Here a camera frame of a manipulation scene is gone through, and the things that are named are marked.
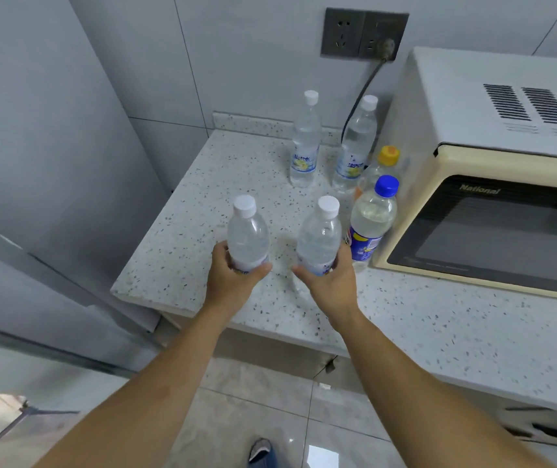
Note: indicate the person's right hand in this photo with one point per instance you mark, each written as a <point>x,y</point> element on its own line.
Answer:
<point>333,287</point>

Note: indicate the person's left hand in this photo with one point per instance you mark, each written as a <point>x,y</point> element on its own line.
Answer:
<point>229,282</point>

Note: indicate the person's left thumb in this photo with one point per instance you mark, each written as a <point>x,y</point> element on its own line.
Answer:
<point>258,274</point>

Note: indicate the person's right thumb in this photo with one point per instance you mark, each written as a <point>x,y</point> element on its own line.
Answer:
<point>307,276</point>

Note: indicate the clear white-capped water bottle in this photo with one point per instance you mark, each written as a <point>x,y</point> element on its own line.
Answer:
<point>247,234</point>
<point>319,235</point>

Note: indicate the person's left forearm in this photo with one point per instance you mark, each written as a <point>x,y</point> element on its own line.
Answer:
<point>151,394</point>

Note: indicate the person's right forearm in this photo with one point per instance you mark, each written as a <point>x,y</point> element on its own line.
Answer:
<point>420,399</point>

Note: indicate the blue-capped clear drink bottle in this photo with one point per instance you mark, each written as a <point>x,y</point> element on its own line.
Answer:
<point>371,219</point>

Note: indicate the yellow-capped clear drink bottle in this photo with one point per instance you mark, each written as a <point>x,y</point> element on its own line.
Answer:
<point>380,165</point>

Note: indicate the yellow-label white-capped water bottle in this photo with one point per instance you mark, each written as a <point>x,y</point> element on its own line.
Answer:
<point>355,146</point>
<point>306,141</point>

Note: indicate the person's shoe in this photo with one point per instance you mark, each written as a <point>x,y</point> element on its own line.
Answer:
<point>261,453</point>

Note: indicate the cream microwave oven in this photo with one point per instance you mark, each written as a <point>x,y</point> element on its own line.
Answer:
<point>493,170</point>

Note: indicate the grey refrigerator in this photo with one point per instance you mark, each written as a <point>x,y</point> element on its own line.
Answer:
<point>49,190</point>

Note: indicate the grey power plug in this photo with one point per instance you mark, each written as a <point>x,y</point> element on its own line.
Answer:
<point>384,47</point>

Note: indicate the grey wall power socket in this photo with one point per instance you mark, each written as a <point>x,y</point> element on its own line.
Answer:
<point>363,35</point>

